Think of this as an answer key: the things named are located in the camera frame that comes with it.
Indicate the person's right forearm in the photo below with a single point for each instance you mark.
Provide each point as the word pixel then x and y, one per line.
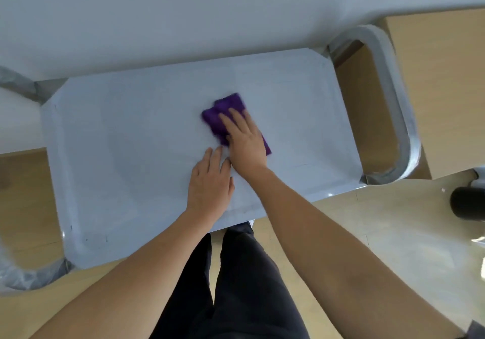
pixel 341 259

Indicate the black cylindrical object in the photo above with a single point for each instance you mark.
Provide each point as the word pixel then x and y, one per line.
pixel 468 203

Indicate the person's right middle finger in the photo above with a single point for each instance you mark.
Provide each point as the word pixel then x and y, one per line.
pixel 237 118

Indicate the person's right hand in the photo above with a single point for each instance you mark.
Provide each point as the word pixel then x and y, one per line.
pixel 246 147

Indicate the person's left forearm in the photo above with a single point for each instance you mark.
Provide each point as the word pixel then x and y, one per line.
pixel 132 282

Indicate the dark trousers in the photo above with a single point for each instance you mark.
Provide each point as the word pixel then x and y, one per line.
pixel 246 293

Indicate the person's left thumb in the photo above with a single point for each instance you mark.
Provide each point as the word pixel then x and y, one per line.
pixel 232 189

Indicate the person's left hand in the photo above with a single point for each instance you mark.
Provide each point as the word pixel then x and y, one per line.
pixel 209 191

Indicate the white shoe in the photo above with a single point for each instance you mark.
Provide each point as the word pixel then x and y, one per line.
pixel 248 223

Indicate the purple cleaning cloth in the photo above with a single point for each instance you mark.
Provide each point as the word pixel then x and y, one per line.
pixel 218 117

